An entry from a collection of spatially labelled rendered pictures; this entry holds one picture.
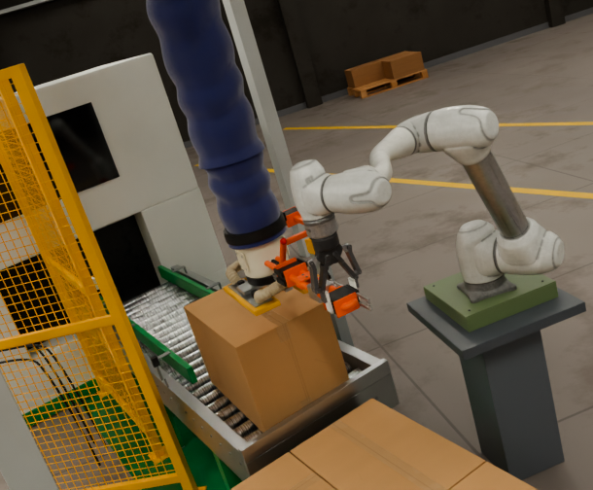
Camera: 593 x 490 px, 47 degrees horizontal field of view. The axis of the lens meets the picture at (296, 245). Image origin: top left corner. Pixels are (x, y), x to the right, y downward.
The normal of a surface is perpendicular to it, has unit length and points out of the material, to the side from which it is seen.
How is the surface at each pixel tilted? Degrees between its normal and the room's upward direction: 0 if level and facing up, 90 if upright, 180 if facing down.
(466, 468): 0
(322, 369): 90
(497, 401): 90
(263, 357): 90
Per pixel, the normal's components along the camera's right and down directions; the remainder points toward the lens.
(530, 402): 0.25, 0.26
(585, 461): -0.28, -0.90
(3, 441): 0.51, 0.15
